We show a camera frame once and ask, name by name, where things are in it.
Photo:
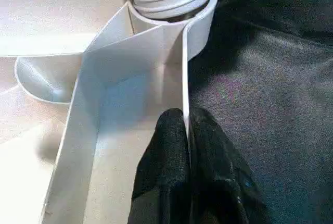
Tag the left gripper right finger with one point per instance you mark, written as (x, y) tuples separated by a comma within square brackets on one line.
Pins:
[(216, 177)]

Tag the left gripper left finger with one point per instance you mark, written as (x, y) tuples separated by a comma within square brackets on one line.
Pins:
[(164, 169)]

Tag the white plastic table top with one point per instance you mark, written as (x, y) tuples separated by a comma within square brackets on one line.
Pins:
[(52, 26)]

